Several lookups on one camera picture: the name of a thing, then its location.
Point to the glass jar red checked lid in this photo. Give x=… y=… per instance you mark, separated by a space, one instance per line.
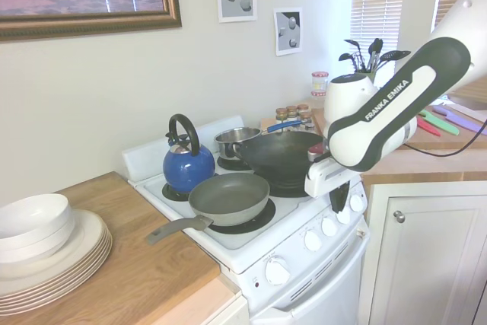
x=319 y=93
x=320 y=80

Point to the black electric coil burner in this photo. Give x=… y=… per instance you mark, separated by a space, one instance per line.
x=266 y=218
x=169 y=192
x=228 y=163
x=283 y=188

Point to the glass spice jar copper lid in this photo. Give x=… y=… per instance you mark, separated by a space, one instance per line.
x=303 y=109
x=307 y=119
x=291 y=112
x=281 y=115

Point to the red plastic knife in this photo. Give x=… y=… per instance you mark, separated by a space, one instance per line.
x=428 y=125

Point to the cream door cabinet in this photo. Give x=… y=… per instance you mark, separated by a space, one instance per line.
x=426 y=256

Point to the white ceramic bowl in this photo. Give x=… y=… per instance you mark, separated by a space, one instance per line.
x=45 y=245
x=34 y=212

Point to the grey print three solids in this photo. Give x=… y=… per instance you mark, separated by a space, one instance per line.
x=288 y=32

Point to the white electric stove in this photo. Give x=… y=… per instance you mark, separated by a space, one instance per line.
x=243 y=250

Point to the white stove burner knob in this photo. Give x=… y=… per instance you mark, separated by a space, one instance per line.
x=357 y=203
x=312 y=240
x=329 y=227
x=344 y=217

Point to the black slotted spoon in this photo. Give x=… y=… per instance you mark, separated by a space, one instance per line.
x=397 y=55

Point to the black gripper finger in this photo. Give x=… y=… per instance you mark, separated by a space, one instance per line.
x=335 y=199
x=343 y=195

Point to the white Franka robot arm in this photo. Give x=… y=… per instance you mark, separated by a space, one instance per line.
x=399 y=112

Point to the large white oven knob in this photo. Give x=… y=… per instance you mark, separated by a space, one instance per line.
x=277 y=271

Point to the beige dinner plate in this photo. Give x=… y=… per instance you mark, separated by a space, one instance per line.
x=57 y=278
x=89 y=226
x=57 y=273
x=57 y=286
x=57 y=282

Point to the purple plastic knife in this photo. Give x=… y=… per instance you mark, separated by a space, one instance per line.
x=460 y=119

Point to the green plastic knife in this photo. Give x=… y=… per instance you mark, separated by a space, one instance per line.
x=441 y=123

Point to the stack of white plates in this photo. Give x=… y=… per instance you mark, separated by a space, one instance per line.
x=57 y=290

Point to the grey frying pan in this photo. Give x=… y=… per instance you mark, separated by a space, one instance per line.
x=228 y=195

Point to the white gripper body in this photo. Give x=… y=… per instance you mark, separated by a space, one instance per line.
x=319 y=180

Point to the black leaf shaped spatula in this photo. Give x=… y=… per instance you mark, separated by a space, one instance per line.
x=352 y=44

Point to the black kitchen tongs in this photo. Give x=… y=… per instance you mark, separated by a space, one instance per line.
x=376 y=47

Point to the black small spoon utensil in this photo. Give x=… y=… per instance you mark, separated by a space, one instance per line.
x=345 y=57

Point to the large butcher block board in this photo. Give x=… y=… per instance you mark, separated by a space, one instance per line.
x=152 y=264

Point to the pale utensil holder cup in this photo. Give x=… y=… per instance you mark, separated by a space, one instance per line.
x=367 y=74

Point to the silver round cabinet knob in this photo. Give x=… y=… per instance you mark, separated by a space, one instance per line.
x=398 y=216

